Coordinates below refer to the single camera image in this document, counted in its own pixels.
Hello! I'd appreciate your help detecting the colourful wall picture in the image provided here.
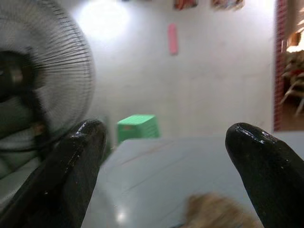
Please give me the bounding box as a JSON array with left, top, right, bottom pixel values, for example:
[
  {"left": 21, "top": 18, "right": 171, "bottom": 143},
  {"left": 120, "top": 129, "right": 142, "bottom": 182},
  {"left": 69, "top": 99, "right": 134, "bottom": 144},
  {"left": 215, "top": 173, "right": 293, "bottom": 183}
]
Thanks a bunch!
[
  {"left": 211, "top": 0, "right": 245, "bottom": 11},
  {"left": 174, "top": 0, "right": 199, "bottom": 10}
]

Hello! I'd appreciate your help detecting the green plastic stool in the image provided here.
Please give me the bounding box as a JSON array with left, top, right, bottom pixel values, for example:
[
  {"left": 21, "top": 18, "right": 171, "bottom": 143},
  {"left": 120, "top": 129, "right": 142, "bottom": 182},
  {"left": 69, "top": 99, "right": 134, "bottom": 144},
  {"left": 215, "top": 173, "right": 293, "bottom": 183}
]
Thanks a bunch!
[{"left": 104, "top": 114, "right": 161, "bottom": 152}]

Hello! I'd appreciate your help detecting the brown paper bag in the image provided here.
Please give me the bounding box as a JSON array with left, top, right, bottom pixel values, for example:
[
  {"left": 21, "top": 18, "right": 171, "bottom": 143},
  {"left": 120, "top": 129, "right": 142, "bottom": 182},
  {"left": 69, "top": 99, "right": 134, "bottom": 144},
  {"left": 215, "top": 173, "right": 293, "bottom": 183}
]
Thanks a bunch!
[{"left": 186, "top": 192, "right": 261, "bottom": 228}]

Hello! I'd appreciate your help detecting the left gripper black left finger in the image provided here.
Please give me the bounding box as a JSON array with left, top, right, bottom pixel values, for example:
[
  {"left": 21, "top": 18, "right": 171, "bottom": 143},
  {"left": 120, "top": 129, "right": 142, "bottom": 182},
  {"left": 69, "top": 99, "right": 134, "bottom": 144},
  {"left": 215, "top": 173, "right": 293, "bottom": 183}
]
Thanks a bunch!
[{"left": 0, "top": 119, "right": 107, "bottom": 228}]

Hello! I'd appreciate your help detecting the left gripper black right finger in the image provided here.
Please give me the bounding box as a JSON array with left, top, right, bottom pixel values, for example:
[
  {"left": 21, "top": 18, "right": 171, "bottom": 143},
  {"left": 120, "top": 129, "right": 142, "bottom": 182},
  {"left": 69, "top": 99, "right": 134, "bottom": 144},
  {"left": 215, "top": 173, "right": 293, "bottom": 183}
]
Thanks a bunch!
[{"left": 225, "top": 122, "right": 304, "bottom": 228}]

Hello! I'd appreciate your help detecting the pink strip on wall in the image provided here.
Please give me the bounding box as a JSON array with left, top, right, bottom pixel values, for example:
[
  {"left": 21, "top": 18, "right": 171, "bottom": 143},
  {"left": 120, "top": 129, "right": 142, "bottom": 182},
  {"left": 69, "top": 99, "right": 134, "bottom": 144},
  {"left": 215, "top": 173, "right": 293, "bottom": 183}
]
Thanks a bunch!
[{"left": 167, "top": 23, "right": 179, "bottom": 56}]

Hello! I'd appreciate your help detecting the black wire-guard standing fan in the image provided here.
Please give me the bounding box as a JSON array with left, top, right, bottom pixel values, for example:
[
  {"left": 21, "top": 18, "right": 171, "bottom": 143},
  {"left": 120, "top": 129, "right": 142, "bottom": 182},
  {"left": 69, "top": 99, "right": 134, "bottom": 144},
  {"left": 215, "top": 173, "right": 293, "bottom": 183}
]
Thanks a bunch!
[{"left": 0, "top": 0, "right": 95, "bottom": 152}]

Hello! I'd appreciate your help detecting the red patterned door curtain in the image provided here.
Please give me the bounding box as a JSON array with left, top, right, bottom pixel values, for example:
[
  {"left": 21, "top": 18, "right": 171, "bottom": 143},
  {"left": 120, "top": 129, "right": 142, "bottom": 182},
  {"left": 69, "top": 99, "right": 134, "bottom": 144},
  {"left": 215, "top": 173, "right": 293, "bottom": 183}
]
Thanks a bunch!
[{"left": 273, "top": 0, "right": 286, "bottom": 132}]

